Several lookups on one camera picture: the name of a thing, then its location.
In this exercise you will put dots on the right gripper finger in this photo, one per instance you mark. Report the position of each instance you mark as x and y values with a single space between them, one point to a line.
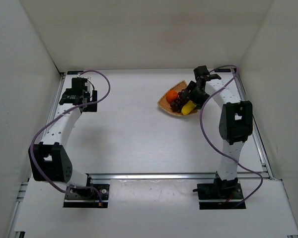
198 102
188 90

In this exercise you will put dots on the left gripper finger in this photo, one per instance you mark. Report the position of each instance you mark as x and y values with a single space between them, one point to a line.
90 108
93 97

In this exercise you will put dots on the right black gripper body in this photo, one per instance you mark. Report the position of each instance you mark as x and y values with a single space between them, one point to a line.
197 96

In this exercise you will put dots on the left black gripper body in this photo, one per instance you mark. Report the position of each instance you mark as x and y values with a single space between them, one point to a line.
90 104

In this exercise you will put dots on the yellow fake fruit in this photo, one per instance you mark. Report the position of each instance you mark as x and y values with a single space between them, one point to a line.
188 108

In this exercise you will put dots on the fake orange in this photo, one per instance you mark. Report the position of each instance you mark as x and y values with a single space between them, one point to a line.
171 95

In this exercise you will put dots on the purple fake grape bunch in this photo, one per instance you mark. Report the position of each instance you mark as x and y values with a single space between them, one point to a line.
177 104

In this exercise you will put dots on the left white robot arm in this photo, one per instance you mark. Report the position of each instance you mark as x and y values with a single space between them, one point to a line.
50 153

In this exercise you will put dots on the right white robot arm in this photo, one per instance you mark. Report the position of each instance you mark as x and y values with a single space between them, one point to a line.
235 127

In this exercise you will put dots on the woven triangular fruit bowl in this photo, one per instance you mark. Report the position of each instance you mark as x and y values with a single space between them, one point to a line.
165 105

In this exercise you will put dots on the right blue corner label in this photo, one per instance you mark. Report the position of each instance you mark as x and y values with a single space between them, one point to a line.
222 70

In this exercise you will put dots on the blue corner label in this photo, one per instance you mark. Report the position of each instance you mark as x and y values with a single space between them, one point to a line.
74 72
222 70

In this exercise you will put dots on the left blue corner label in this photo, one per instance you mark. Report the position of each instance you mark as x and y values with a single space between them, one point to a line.
74 72

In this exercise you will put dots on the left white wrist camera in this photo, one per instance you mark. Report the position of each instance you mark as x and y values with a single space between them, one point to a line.
80 75

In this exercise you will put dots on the front aluminium frame rail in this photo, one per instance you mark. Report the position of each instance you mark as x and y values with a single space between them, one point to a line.
154 176

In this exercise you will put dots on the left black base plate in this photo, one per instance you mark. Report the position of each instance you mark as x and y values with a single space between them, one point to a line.
88 198

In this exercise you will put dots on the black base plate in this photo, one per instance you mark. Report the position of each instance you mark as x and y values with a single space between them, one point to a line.
88 198
209 199

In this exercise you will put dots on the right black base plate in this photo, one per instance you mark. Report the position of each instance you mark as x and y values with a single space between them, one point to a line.
209 199

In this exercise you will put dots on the left aluminium frame rail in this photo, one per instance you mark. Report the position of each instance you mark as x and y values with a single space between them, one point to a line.
22 186

